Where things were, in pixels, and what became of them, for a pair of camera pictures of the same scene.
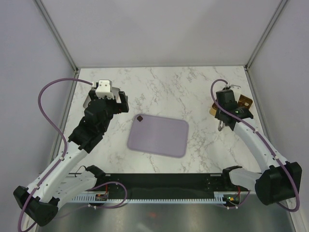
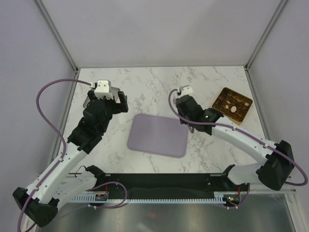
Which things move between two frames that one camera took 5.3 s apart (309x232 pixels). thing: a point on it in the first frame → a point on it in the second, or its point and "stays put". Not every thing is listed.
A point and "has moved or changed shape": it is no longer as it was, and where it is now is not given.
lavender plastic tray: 160,135 stays put
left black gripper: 124,100 stays put
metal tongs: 221,125 has moved or changed shape
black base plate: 171,186 stays put
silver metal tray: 115,93 stays put
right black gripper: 217,113 → 179,112
